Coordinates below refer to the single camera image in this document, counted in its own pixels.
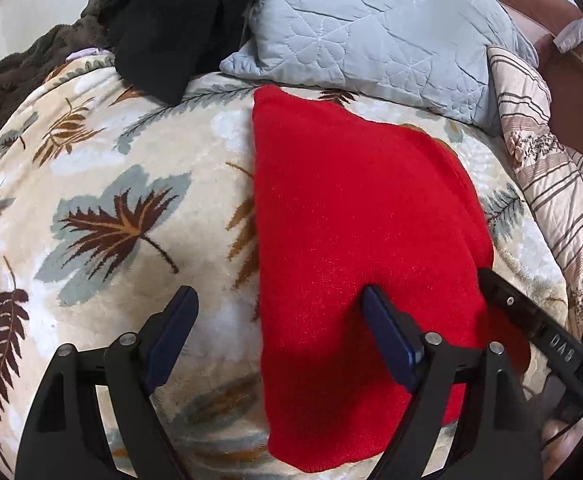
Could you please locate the white tag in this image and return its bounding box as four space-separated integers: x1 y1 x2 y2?
553 14 583 55

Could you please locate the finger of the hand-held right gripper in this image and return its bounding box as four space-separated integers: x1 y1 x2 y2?
477 267 539 343

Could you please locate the leaf print fleece blanket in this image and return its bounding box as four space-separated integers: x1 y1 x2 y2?
0 54 583 480

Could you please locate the grey quilted pillow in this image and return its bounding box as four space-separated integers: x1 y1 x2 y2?
219 0 540 137

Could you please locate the black garment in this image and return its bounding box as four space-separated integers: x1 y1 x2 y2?
98 0 263 107

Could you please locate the brown fuzzy blanket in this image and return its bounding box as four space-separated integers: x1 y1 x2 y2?
0 0 118 153

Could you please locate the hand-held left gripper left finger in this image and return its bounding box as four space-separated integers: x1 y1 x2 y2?
15 285 200 480

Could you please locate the red sweater with blue patch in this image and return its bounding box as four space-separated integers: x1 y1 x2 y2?
251 85 533 476

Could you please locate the lilac cloth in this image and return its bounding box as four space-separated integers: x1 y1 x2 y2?
65 46 116 64

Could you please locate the striped floral quilt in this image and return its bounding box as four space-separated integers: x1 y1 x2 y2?
485 45 583 343

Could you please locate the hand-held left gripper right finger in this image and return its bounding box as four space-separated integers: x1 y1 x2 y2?
361 284 545 480

